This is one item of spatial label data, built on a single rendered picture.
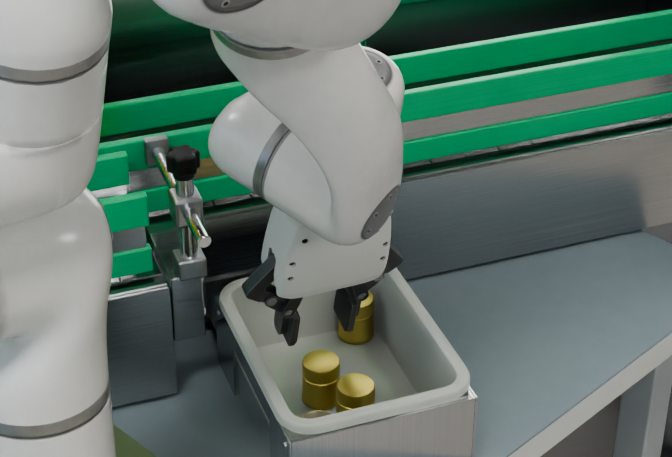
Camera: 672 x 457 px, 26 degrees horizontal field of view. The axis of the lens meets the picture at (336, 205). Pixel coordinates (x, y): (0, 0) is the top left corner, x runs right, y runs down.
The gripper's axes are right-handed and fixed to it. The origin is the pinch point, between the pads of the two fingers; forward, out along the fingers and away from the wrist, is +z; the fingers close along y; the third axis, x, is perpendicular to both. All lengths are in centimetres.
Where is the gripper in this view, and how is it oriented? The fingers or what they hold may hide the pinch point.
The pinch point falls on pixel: (317, 313)
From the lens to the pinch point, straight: 128.6
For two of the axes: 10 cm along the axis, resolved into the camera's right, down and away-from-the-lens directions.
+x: 3.7, 7.0, -6.1
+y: -9.2, 1.9, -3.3
